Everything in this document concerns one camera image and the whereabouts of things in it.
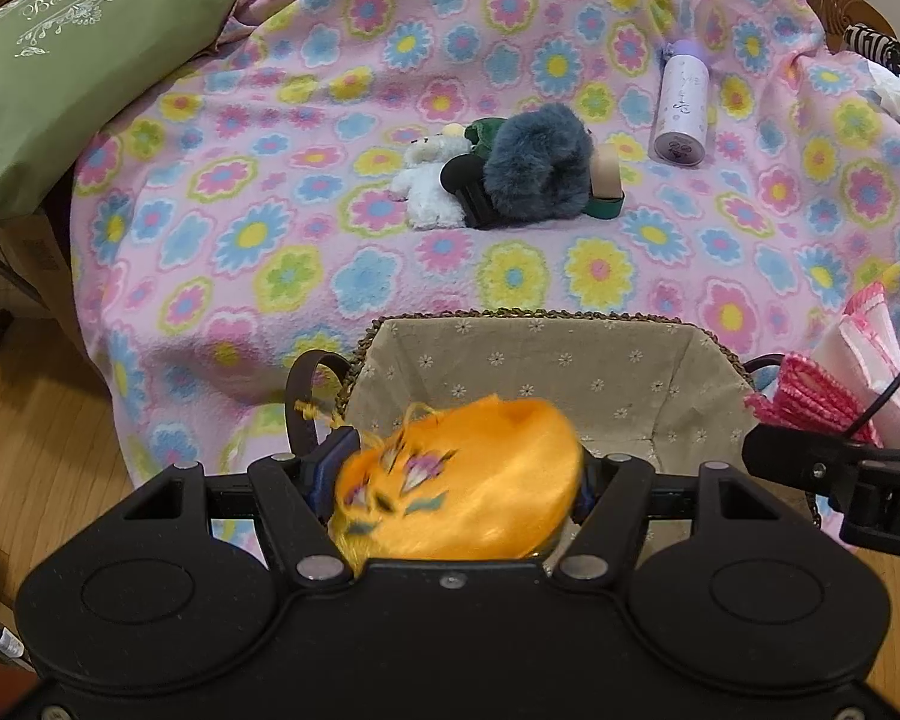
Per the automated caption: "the beige tape roll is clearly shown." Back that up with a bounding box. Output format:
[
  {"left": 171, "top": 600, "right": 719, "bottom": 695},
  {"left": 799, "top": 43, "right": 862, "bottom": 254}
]
[{"left": 591, "top": 145, "right": 620, "bottom": 200}]

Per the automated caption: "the orange embroidered satin pouch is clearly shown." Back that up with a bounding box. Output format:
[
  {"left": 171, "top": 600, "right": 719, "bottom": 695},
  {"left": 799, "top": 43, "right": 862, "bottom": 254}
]
[{"left": 328, "top": 394, "right": 584, "bottom": 563}]

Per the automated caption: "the zebra striped pouch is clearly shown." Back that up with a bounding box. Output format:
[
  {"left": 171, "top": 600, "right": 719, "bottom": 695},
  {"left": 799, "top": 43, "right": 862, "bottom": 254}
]
[{"left": 842, "top": 24, "right": 900, "bottom": 77}]

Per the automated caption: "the cardboard box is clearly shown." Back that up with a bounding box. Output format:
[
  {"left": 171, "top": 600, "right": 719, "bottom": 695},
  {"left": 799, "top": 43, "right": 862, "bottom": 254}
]
[{"left": 0, "top": 208, "right": 76, "bottom": 331}]

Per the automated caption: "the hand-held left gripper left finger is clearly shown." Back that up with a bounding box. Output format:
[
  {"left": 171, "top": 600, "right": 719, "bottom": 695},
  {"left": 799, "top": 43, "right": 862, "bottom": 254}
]
[{"left": 124, "top": 431, "right": 361, "bottom": 587}]

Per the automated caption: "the woven basket with floral lining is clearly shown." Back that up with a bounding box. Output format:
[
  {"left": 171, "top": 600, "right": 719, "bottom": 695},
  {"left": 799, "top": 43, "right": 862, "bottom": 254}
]
[{"left": 285, "top": 307, "right": 826, "bottom": 541}]

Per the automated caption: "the pink floral fleece blanket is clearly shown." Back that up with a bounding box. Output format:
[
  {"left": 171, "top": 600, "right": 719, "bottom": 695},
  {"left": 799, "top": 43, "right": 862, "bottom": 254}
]
[{"left": 71, "top": 0, "right": 900, "bottom": 541}]

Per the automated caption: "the green pillow with white print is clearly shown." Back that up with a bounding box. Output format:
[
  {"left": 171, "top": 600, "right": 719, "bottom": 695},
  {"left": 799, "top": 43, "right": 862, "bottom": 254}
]
[{"left": 0, "top": 0, "right": 241, "bottom": 222}]

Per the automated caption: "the white crumpled tissue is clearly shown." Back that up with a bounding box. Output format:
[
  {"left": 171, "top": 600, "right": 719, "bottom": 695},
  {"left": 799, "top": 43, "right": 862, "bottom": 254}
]
[{"left": 866, "top": 60, "right": 900, "bottom": 119}]

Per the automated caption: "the pink knitted cloth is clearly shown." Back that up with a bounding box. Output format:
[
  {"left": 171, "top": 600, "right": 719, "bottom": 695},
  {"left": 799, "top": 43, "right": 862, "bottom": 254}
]
[{"left": 745, "top": 351, "right": 882, "bottom": 447}]

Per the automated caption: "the green and white plush toy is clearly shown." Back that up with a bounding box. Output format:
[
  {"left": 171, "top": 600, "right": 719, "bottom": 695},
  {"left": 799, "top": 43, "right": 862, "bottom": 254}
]
[{"left": 461, "top": 118, "right": 509, "bottom": 160}]

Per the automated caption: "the white and purple bottle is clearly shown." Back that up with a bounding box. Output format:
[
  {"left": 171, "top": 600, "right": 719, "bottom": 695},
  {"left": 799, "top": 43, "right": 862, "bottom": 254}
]
[{"left": 649, "top": 39, "right": 710, "bottom": 167}]

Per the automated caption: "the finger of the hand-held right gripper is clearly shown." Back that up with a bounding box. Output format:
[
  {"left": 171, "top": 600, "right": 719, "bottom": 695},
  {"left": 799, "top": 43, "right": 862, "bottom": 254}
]
[{"left": 742, "top": 424, "right": 862, "bottom": 497}]

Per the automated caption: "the white towel with pink trim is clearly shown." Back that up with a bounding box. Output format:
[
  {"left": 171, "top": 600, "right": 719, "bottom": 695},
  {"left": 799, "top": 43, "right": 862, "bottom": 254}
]
[{"left": 814, "top": 281, "right": 900, "bottom": 445}]

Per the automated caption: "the white plush bear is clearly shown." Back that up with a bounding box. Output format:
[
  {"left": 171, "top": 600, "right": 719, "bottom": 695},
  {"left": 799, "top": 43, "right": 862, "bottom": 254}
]
[{"left": 388, "top": 124, "right": 470, "bottom": 231}]

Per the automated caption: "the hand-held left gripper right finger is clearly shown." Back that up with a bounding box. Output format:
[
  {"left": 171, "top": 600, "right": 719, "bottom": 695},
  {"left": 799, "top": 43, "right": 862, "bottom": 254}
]
[{"left": 551, "top": 452, "right": 781, "bottom": 590}]

